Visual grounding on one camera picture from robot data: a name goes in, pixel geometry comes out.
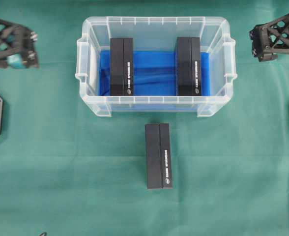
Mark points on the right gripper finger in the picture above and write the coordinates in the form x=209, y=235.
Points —
x=254, y=36
x=268, y=57

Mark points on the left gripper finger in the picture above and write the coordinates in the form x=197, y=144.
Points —
x=24, y=58
x=14, y=35

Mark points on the black box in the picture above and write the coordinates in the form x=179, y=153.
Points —
x=188, y=66
x=121, y=67
x=158, y=156

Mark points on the clear plastic storage case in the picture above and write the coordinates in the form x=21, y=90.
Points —
x=154, y=40

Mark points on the blue liner in case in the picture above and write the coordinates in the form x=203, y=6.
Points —
x=154, y=73

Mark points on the green table cloth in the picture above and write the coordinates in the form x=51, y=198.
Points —
x=67, y=172

